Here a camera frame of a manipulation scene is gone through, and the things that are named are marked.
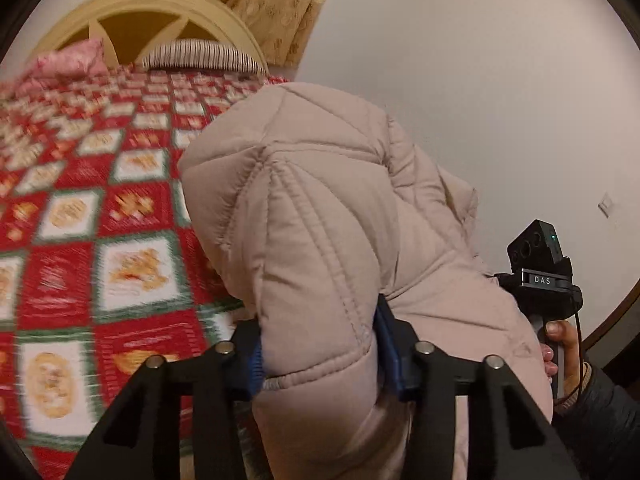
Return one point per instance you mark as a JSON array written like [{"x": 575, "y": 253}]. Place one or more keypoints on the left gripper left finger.
[{"x": 138, "y": 436}]

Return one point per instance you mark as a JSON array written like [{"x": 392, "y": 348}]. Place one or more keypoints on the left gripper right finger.
[{"x": 509, "y": 437}]

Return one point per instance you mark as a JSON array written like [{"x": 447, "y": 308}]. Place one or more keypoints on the beige puffer jacket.
[{"x": 312, "y": 204}]

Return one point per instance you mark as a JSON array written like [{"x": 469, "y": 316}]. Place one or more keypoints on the person's right hand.
[{"x": 562, "y": 357}]

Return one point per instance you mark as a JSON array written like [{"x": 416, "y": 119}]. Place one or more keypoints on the dark right jacket sleeve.
[{"x": 599, "y": 426}]

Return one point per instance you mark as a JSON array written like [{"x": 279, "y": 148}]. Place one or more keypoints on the red teddy bear quilt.
[{"x": 100, "y": 266}]

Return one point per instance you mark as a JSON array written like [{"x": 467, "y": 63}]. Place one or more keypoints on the pink floral blanket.
[{"x": 78, "y": 61}]

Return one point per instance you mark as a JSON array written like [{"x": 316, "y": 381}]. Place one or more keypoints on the striped pillow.
[{"x": 199, "y": 54}]

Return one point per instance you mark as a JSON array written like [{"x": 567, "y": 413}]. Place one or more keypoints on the cream arched wooden headboard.
[{"x": 130, "y": 29}]

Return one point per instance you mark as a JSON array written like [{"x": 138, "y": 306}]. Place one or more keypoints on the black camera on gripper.
[{"x": 537, "y": 247}]

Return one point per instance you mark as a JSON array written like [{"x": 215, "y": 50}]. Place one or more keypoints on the white wall switch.
[{"x": 606, "y": 205}]

